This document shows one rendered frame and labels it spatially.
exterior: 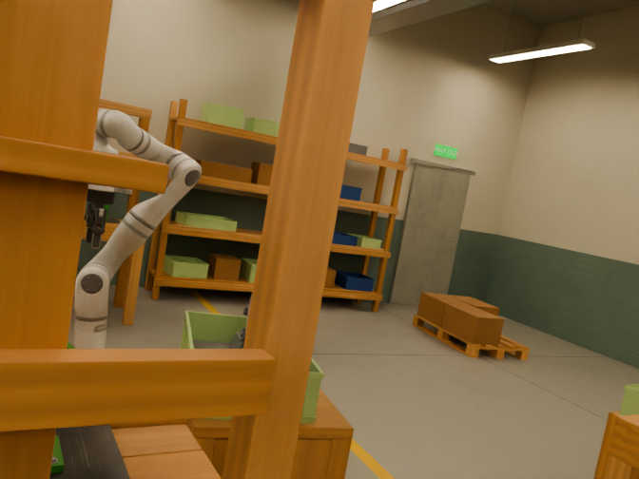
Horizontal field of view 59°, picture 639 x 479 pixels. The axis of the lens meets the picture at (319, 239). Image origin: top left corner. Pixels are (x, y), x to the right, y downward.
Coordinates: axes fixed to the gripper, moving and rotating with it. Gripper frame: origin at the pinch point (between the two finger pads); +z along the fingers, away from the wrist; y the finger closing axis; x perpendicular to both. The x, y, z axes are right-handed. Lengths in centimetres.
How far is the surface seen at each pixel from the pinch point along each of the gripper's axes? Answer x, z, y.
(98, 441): 2.1, 39.8, 29.0
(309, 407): 70, 45, 7
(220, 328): 62, 40, -57
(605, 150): 684, -136, -327
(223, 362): 7, 3, 79
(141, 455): 11, 42, 33
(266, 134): 243, -72, -452
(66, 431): -4.0, 39.8, 23.4
